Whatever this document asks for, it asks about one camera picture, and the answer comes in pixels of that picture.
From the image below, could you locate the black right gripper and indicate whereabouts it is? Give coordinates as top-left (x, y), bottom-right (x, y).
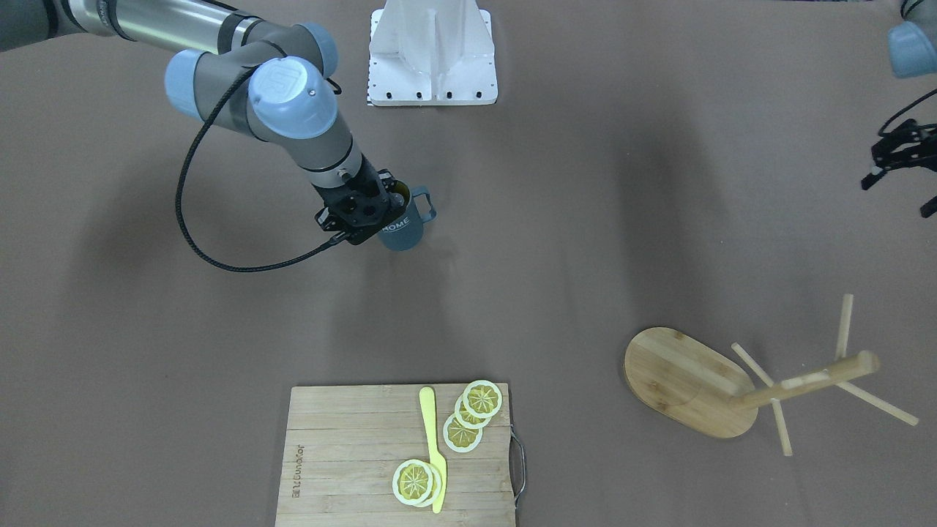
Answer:
top-left (314, 160), bottom-right (411, 244)

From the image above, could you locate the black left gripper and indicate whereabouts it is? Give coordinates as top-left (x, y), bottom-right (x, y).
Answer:
top-left (861, 121), bottom-right (936, 190)

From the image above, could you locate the dark teal mug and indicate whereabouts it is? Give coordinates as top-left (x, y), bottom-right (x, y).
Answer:
top-left (378, 181), bottom-right (436, 253)

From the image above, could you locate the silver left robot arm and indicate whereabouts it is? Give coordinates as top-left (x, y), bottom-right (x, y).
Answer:
top-left (860, 1), bottom-right (936, 190)

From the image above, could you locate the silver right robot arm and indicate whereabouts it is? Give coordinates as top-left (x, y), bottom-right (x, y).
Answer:
top-left (1, 1), bottom-right (408, 244)

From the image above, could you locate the wooden cup rack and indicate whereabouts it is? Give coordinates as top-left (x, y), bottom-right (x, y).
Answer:
top-left (622, 294), bottom-right (919, 457)

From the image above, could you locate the yellow plastic knife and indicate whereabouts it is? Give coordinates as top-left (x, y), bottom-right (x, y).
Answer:
top-left (419, 386), bottom-right (448, 514)

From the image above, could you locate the lemon slice stack end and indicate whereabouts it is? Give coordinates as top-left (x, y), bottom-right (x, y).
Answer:
top-left (462, 380), bottom-right (504, 418)

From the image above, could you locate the middle lemon slice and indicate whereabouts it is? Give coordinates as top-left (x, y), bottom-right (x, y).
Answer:
top-left (454, 396), bottom-right (491, 430)

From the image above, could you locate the bamboo cutting board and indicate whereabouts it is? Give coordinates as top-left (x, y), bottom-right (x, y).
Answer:
top-left (275, 383), bottom-right (526, 526)

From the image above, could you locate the lemon slice on knife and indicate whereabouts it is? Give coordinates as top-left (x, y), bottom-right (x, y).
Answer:
top-left (392, 458), bottom-right (443, 508)

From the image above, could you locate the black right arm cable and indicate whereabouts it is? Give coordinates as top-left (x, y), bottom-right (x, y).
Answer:
top-left (174, 44), bottom-right (345, 273)

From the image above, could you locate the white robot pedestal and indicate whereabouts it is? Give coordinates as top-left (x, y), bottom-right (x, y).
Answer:
top-left (366, 1), bottom-right (499, 108)

